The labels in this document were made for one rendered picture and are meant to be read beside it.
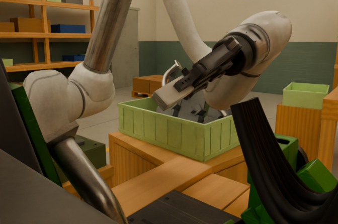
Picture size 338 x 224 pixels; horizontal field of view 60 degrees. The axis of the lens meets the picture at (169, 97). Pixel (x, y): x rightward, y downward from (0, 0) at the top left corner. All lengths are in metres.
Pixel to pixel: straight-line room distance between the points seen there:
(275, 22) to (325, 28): 6.57
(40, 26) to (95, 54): 5.05
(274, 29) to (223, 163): 0.79
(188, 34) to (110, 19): 0.37
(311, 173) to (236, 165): 0.99
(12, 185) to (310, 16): 7.22
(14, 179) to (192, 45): 0.66
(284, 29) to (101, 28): 0.64
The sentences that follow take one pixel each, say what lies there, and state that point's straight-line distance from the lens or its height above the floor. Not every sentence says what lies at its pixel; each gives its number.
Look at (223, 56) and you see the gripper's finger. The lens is 0.49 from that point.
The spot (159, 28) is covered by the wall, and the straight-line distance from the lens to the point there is 9.15.
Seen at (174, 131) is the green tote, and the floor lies 0.89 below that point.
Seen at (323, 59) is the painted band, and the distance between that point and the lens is 7.24.
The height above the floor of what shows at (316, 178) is 1.14.
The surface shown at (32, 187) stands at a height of 1.24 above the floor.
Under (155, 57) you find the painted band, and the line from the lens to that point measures 9.19.
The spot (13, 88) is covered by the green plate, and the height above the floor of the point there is 1.27.
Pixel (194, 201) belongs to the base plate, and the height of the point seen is 0.90.
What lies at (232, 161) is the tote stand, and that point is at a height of 0.78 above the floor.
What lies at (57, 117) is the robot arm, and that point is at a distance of 1.05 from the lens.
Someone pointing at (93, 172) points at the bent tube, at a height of 1.17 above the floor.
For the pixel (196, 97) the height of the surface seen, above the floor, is 1.00.
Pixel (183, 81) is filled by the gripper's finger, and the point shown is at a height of 1.25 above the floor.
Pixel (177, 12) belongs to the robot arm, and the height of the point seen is 1.38.
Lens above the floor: 1.32
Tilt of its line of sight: 11 degrees down
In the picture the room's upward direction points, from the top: straight up
